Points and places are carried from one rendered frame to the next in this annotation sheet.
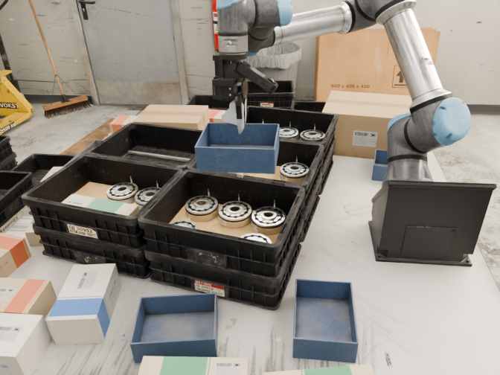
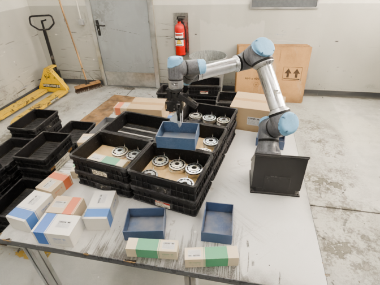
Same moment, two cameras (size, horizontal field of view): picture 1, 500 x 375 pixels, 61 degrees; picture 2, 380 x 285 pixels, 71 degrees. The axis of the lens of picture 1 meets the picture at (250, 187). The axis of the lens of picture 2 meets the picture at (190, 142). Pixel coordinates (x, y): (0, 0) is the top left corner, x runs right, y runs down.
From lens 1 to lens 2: 0.32 m
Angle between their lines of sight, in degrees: 4
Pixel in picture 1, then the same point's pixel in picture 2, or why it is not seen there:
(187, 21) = (159, 37)
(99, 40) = (107, 47)
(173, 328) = (143, 224)
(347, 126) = (244, 114)
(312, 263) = (216, 192)
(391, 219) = (257, 172)
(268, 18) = (194, 72)
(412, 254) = (268, 189)
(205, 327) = (159, 224)
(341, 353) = (224, 240)
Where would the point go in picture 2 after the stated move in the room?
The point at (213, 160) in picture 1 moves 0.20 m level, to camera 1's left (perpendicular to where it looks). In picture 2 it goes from (164, 142) to (125, 143)
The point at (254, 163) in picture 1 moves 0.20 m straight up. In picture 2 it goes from (184, 145) to (182, 108)
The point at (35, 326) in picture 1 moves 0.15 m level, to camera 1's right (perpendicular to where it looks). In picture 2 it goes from (77, 221) to (107, 221)
